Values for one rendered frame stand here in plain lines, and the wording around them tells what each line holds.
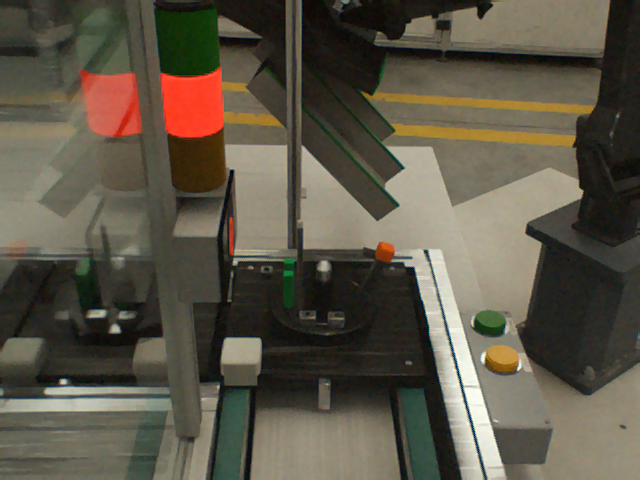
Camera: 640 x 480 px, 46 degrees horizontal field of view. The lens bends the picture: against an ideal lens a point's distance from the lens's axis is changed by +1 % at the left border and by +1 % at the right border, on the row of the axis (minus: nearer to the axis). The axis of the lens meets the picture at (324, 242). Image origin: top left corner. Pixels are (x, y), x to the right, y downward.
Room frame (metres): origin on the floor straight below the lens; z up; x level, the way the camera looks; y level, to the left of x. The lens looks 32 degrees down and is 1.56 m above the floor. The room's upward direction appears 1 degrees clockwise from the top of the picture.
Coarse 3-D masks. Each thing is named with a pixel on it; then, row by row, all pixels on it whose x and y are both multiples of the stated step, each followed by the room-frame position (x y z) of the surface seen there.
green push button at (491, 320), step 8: (480, 312) 0.78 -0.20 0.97; (488, 312) 0.78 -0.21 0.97; (496, 312) 0.78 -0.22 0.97; (480, 320) 0.76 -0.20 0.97; (488, 320) 0.76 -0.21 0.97; (496, 320) 0.76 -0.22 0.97; (504, 320) 0.76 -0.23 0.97; (480, 328) 0.75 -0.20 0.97; (488, 328) 0.75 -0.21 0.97; (496, 328) 0.75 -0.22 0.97; (504, 328) 0.75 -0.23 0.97
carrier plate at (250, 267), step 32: (256, 288) 0.82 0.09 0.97; (384, 288) 0.83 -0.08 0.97; (256, 320) 0.75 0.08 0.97; (384, 320) 0.76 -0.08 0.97; (416, 320) 0.76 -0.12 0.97; (288, 352) 0.69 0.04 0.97; (320, 352) 0.69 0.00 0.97; (352, 352) 0.69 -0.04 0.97; (384, 352) 0.70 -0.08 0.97; (416, 352) 0.70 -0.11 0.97; (224, 384) 0.65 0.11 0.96; (288, 384) 0.65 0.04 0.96; (352, 384) 0.66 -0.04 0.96; (384, 384) 0.66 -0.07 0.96; (416, 384) 0.66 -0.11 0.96
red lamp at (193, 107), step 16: (176, 80) 0.56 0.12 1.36; (192, 80) 0.56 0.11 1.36; (208, 80) 0.56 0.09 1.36; (176, 96) 0.56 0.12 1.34; (192, 96) 0.56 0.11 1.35; (208, 96) 0.56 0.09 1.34; (176, 112) 0.56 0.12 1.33; (192, 112) 0.56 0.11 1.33; (208, 112) 0.56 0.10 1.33; (176, 128) 0.56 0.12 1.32; (192, 128) 0.56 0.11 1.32; (208, 128) 0.56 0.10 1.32
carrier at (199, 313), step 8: (192, 304) 0.78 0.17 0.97; (200, 304) 0.78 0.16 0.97; (208, 304) 0.78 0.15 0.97; (216, 304) 0.78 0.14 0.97; (200, 312) 0.77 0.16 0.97; (208, 312) 0.77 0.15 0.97; (216, 312) 0.77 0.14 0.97; (200, 320) 0.75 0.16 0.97; (208, 320) 0.75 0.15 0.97; (216, 320) 0.75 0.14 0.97; (200, 328) 0.73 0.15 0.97; (208, 328) 0.73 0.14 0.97; (216, 328) 0.74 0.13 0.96; (200, 336) 0.72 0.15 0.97; (208, 336) 0.72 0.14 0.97; (216, 336) 0.74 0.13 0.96; (200, 344) 0.70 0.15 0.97; (208, 344) 0.70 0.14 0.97; (200, 352) 0.69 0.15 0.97; (208, 352) 0.69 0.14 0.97; (200, 360) 0.67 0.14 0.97; (208, 360) 0.67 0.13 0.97; (200, 368) 0.66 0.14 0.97; (208, 368) 0.66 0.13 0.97; (200, 376) 0.65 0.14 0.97; (208, 376) 0.65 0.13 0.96
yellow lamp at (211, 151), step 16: (176, 144) 0.56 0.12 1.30; (192, 144) 0.56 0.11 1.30; (208, 144) 0.56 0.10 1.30; (224, 144) 0.58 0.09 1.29; (176, 160) 0.56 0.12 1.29; (192, 160) 0.55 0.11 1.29; (208, 160) 0.56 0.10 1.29; (224, 160) 0.58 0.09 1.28; (176, 176) 0.56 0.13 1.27; (192, 176) 0.55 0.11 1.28; (208, 176) 0.56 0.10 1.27; (224, 176) 0.57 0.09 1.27
